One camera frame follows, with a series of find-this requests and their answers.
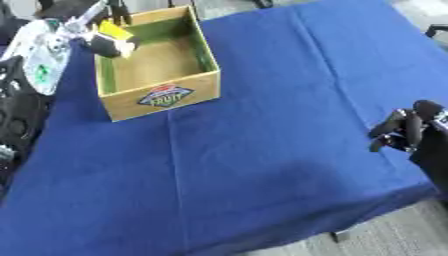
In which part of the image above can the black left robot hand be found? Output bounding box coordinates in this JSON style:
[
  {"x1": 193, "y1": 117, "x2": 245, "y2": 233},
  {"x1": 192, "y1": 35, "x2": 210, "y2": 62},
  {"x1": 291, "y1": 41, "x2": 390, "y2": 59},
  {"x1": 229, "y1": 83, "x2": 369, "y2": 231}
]
[{"x1": 33, "y1": 0, "x2": 142, "y2": 60}]

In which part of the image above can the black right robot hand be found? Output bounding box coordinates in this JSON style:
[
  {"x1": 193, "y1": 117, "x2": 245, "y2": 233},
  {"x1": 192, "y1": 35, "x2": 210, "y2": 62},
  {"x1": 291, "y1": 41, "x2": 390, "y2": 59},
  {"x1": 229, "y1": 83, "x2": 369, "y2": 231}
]
[{"x1": 365, "y1": 99, "x2": 448, "y2": 202}]

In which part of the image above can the yellow block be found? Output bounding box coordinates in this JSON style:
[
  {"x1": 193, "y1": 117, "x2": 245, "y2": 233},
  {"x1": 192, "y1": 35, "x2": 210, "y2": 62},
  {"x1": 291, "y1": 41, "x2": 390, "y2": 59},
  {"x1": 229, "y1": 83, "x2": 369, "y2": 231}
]
[{"x1": 96, "y1": 19, "x2": 137, "y2": 42}]

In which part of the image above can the tan cardboard box green inside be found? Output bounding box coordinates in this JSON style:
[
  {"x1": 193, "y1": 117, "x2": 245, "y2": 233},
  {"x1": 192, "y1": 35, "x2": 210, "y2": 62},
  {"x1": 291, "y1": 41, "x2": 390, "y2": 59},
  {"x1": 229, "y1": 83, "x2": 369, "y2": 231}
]
[{"x1": 92, "y1": 4, "x2": 223, "y2": 123}]

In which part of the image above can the black chair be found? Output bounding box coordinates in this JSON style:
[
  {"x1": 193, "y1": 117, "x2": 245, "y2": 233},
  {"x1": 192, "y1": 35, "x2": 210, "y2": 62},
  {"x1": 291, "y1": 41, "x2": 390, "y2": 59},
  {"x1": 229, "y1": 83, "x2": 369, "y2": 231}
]
[{"x1": 423, "y1": 23, "x2": 448, "y2": 39}]

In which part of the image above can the black table leg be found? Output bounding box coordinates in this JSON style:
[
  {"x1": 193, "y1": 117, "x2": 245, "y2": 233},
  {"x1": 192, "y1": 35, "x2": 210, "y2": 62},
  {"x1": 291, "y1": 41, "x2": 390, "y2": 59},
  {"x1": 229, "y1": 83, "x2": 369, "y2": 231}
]
[{"x1": 329, "y1": 230, "x2": 354, "y2": 244}]

